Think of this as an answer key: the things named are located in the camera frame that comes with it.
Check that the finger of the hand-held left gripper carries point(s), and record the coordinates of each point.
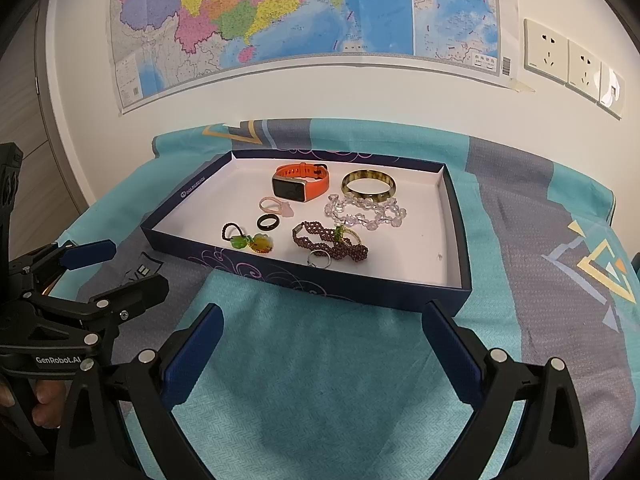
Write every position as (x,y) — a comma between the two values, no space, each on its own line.
(90,255)
(145,290)

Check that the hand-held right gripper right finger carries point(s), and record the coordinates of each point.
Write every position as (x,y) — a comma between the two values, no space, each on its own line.
(447,350)

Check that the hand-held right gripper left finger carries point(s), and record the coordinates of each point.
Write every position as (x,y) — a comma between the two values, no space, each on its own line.
(192,355)

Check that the green charm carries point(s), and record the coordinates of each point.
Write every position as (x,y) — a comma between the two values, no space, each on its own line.
(239,243)

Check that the navy shallow box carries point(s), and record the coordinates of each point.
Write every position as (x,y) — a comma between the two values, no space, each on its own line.
(420,240)

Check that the amber leaf charm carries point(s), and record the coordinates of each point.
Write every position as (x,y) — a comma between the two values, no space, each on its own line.
(261,244)

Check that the tortoiseshell bangle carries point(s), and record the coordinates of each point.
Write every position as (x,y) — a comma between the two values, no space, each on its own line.
(370,194)

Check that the orange smartwatch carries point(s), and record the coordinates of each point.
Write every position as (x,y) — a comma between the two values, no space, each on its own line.
(289,187)

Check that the person's left hand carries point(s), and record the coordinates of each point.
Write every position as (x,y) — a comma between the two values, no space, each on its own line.
(47,400)

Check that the teal grey patterned blanket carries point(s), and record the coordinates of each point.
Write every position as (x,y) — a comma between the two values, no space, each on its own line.
(310,360)

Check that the wooden door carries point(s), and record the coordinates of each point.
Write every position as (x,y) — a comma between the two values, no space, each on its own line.
(30,110)

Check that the white wall plate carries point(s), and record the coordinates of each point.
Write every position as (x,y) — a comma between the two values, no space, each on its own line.
(612,91)

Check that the white wall socket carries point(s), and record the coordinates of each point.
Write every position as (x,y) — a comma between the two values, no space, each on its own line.
(584,71)
(545,50)

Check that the colourful wall map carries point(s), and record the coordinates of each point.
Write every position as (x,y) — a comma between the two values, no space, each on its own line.
(300,10)

